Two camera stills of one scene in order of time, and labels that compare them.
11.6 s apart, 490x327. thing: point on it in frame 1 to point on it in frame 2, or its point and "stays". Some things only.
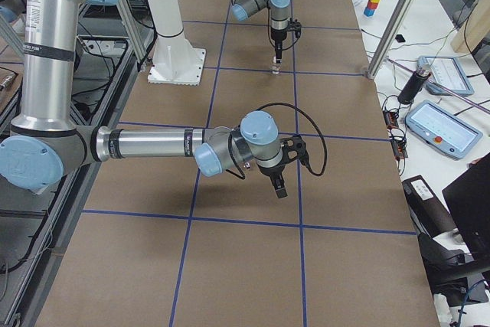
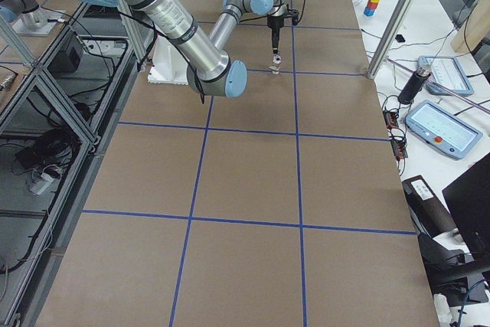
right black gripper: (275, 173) to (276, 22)
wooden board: (475, 27) stays
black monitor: (468, 200) stays
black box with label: (429, 213) stays
